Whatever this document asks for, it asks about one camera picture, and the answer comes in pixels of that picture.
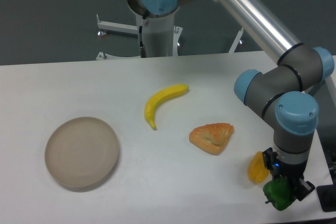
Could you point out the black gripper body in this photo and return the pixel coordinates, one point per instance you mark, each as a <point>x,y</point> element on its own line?
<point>291,167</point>

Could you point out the green bell pepper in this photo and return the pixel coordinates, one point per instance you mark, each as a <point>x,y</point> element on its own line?
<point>278,193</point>

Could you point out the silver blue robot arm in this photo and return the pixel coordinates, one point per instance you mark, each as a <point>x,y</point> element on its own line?
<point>278,97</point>

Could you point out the yellow bell pepper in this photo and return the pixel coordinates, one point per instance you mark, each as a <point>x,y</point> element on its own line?
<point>257,172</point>

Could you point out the beige round plate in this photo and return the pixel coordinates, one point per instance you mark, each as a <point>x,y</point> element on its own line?
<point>82,153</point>

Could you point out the black box at table edge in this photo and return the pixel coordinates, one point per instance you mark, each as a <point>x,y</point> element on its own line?
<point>326,195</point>

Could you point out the orange pastry turnover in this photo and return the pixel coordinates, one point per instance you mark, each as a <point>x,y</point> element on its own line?
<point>212,138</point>

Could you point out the yellow banana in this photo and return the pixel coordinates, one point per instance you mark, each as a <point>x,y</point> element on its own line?
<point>161,97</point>

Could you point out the white robot stand frame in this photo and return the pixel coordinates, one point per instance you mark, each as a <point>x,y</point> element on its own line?
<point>157,37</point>

